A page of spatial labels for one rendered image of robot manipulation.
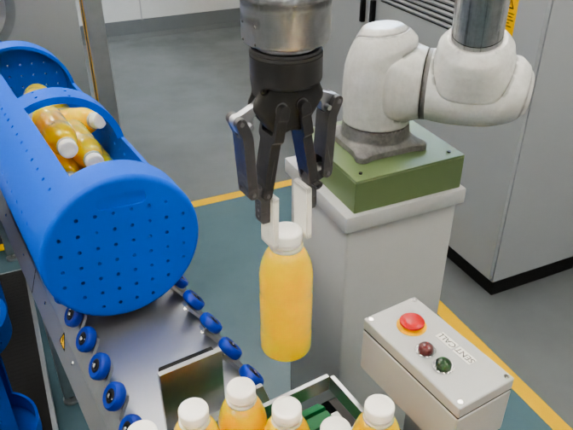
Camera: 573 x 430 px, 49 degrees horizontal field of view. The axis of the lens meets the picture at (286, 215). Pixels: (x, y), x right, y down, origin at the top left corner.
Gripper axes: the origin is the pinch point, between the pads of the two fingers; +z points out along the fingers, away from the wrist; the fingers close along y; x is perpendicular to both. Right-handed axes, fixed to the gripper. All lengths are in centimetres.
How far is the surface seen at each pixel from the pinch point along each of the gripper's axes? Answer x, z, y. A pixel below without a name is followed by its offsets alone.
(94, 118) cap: -88, 21, -1
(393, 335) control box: 3.8, 23.6, -15.6
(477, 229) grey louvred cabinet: -92, 106, -149
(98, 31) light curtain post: -158, 21, -23
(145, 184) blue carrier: -38.0, 12.9, 4.7
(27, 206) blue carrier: -50, 17, 22
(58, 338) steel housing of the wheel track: -48, 47, 23
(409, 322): 3.7, 22.4, -18.5
